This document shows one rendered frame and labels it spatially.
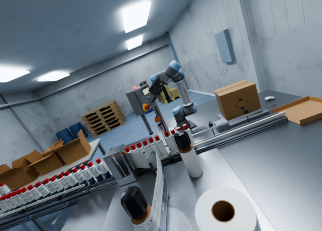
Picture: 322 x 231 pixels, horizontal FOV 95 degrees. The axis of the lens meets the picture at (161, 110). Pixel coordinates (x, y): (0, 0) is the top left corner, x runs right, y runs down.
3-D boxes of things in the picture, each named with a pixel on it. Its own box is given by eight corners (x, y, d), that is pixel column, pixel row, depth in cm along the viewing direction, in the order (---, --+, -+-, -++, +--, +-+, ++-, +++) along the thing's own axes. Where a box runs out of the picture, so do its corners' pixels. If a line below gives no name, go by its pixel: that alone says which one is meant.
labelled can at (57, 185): (69, 191, 132) (55, 173, 127) (65, 196, 127) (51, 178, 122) (63, 193, 133) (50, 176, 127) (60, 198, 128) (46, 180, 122)
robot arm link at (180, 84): (184, 114, 172) (166, 70, 154) (197, 109, 169) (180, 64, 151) (185, 119, 161) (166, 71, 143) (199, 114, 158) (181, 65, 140)
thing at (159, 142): (163, 160, 118) (153, 138, 113) (163, 156, 123) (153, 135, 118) (169, 157, 118) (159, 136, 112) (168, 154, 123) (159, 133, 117)
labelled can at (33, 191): (40, 206, 129) (25, 189, 124) (39, 204, 133) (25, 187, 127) (46, 201, 132) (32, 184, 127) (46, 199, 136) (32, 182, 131)
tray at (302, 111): (300, 125, 100) (300, 120, 99) (272, 113, 125) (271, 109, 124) (347, 108, 97) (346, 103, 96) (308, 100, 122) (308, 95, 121)
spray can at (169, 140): (173, 156, 117) (163, 134, 112) (171, 153, 122) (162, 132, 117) (179, 153, 118) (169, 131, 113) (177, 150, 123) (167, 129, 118)
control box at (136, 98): (136, 116, 115) (125, 93, 110) (148, 106, 128) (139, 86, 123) (144, 114, 109) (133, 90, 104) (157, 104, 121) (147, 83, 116)
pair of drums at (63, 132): (68, 144, 701) (59, 130, 681) (89, 133, 710) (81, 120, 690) (62, 150, 640) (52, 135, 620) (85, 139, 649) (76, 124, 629)
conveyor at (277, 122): (90, 194, 124) (87, 190, 123) (96, 184, 134) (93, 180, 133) (288, 122, 107) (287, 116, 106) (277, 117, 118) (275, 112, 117)
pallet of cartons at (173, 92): (174, 94, 765) (169, 81, 746) (182, 97, 648) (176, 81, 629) (159, 101, 757) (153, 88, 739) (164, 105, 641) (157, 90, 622)
